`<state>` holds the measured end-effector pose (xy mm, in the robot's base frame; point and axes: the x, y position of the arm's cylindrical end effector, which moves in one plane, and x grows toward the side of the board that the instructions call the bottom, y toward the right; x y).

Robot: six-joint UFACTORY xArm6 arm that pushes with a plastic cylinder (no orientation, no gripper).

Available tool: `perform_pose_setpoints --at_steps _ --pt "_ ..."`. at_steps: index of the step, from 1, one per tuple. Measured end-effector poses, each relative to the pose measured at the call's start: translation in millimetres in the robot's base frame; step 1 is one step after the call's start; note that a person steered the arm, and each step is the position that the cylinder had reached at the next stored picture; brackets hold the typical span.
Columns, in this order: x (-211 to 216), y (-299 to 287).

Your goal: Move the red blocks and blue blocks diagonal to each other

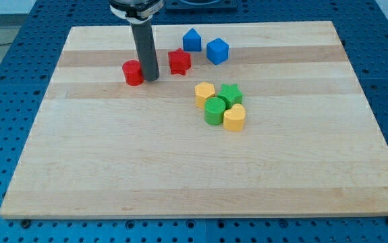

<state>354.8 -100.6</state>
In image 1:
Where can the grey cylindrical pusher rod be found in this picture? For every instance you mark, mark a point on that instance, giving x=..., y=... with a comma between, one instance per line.
x=145, y=48

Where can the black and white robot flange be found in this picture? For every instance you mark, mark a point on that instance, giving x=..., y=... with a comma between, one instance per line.
x=135, y=10

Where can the red cylinder block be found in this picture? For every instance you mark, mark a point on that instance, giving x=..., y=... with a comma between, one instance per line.
x=132, y=73

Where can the red star block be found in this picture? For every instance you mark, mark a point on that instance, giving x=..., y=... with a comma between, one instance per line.
x=179, y=62

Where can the blue pentagon block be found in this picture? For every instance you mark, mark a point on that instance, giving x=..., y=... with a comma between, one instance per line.
x=192, y=41

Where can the blue cube block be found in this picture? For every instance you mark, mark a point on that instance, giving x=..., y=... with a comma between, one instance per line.
x=217, y=51

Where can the yellow hexagon block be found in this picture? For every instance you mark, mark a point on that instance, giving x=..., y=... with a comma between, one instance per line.
x=203, y=91

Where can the green cylinder block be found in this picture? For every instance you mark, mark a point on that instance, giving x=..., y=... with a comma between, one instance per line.
x=214, y=109

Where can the green star block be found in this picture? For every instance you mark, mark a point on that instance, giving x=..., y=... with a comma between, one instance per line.
x=230, y=94

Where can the yellow heart block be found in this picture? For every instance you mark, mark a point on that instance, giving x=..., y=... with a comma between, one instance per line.
x=234, y=118

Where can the wooden board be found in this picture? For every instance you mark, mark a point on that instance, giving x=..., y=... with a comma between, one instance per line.
x=102, y=149

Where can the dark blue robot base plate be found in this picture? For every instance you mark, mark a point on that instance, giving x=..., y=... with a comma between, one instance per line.
x=200, y=5

